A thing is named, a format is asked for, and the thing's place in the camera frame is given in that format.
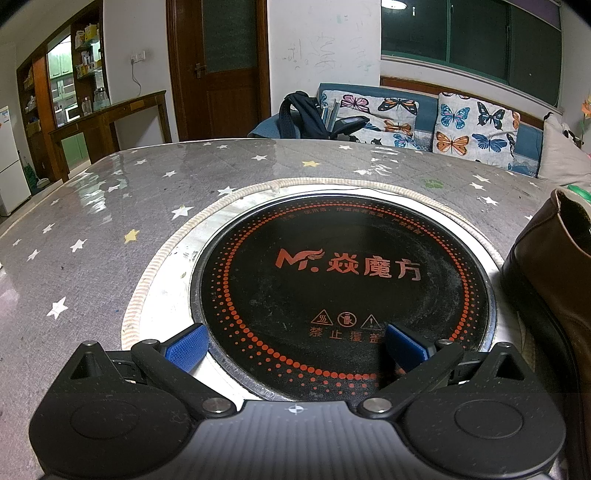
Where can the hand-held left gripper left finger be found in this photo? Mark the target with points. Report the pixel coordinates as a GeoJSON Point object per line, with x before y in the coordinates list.
{"type": "Point", "coordinates": [187, 347]}

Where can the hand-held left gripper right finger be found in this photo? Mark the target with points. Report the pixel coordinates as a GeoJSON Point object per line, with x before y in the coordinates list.
{"type": "Point", "coordinates": [406, 347]}

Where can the brown leather shoe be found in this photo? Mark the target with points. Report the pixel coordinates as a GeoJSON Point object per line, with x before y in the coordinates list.
{"type": "Point", "coordinates": [545, 258]}

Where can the round black induction cooker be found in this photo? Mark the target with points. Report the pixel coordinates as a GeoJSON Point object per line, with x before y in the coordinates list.
{"type": "Point", "coordinates": [346, 286]}

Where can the square butterfly-print cushion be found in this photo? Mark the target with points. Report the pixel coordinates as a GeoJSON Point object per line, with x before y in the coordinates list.
{"type": "Point", "coordinates": [466, 127]}

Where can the black seat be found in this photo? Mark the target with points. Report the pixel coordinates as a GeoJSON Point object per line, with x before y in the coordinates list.
{"type": "Point", "coordinates": [348, 124]}

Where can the blue sofa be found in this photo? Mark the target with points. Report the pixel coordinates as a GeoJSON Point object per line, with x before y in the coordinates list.
{"type": "Point", "coordinates": [427, 115]}

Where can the flat butterfly-print cushion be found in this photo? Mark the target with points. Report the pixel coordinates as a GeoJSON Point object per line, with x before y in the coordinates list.
{"type": "Point", "coordinates": [378, 108]}

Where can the wooden console table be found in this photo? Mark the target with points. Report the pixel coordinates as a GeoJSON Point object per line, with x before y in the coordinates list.
{"type": "Point", "coordinates": [111, 117]}

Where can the beige pillow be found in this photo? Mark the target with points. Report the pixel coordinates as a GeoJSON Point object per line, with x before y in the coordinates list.
{"type": "Point", "coordinates": [563, 157]}

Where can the brown wooden door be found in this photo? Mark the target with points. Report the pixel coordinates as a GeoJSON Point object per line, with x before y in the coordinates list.
{"type": "Point", "coordinates": [221, 101]}

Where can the black backpack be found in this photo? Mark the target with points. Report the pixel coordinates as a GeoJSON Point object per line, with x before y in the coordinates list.
{"type": "Point", "coordinates": [307, 115]}

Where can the white refrigerator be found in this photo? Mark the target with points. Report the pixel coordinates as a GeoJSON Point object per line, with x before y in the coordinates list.
{"type": "Point", "coordinates": [14, 161]}

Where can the white microwave oven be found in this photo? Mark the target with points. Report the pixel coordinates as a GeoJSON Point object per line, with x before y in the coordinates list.
{"type": "Point", "coordinates": [72, 114]}

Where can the glass jar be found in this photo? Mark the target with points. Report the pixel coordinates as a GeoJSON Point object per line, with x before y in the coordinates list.
{"type": "Point", "coordinates": [100, 99]}
{"type": "Point", "coordinates": [86, 105]}

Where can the orange artificial flower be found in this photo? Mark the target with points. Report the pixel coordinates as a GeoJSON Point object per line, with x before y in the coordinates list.
{"type": "Point", "coordinates": [586, 107]}

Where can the green-framed window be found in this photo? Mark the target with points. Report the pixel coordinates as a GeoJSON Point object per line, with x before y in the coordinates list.
{"type": "Point", "coordinates": [475, 41]}

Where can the wooden shelf cabinet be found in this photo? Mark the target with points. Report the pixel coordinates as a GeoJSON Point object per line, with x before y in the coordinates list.
{"type": "Point", "coordinates": [87, 46]}

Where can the white wall socket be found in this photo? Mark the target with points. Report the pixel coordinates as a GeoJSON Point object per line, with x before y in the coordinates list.
{"type": "Point", "coordinates": [138, 57]}

